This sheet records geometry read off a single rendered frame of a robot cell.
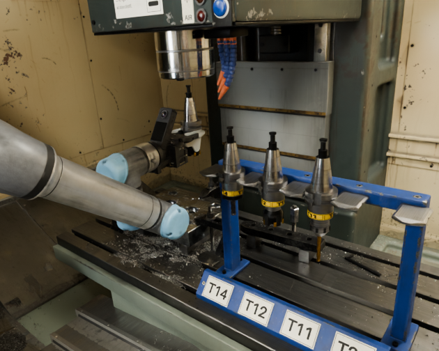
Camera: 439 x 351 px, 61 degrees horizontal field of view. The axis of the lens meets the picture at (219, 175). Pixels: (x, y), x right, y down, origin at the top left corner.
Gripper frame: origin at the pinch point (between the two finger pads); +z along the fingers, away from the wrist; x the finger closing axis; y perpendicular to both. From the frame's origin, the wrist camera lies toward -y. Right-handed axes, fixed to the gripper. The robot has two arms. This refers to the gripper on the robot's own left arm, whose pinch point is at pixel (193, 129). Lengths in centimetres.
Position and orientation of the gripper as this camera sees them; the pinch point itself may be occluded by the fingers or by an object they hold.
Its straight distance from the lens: 114.0
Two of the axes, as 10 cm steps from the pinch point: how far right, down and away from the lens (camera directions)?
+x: 8.5, 1.4, -5.0
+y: 0.5, 9.3, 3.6
